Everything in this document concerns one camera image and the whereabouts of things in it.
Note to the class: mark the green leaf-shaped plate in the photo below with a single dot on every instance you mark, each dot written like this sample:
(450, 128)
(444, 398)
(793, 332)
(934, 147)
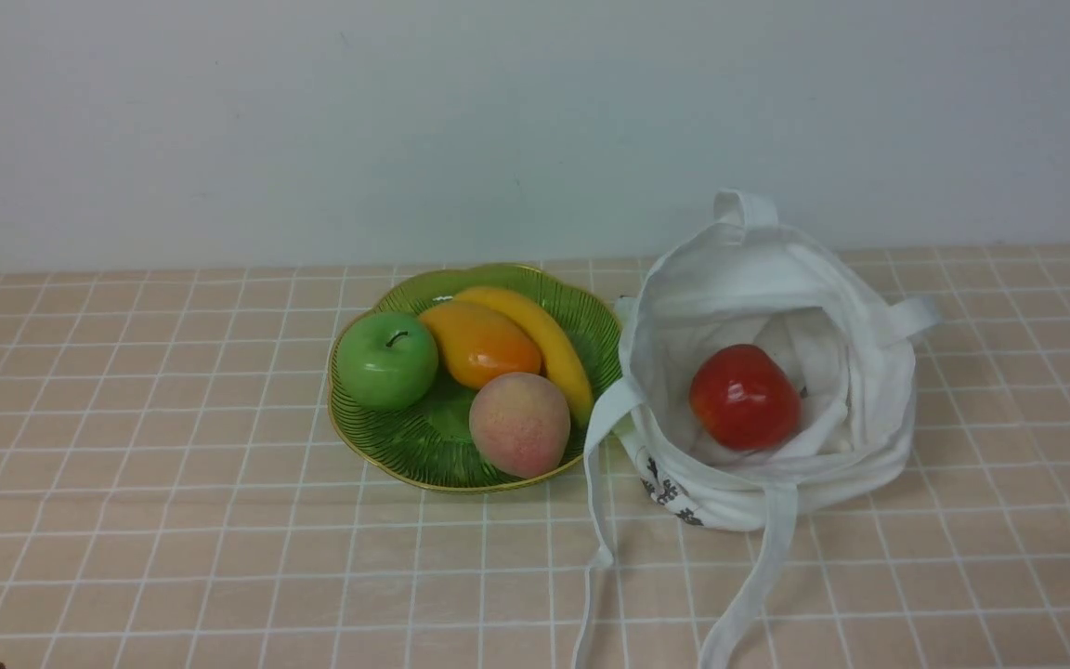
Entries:
(428, 445)

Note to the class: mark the green apple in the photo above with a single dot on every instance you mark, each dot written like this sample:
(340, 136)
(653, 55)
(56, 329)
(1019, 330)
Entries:
(386, 360)

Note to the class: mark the yellow banana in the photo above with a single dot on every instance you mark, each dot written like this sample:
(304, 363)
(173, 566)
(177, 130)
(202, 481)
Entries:
(561, 363)

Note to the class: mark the white cloth tote bag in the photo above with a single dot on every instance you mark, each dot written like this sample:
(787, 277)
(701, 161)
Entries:
(749, 279)

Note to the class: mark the orange mango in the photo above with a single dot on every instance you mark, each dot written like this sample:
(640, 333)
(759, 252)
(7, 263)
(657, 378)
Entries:
(477, 344)

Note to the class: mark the pink peach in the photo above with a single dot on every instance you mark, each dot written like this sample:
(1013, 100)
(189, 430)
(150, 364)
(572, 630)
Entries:
(520, 423)

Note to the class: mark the red apple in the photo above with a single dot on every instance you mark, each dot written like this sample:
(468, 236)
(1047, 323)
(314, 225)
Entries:
(744, 401)

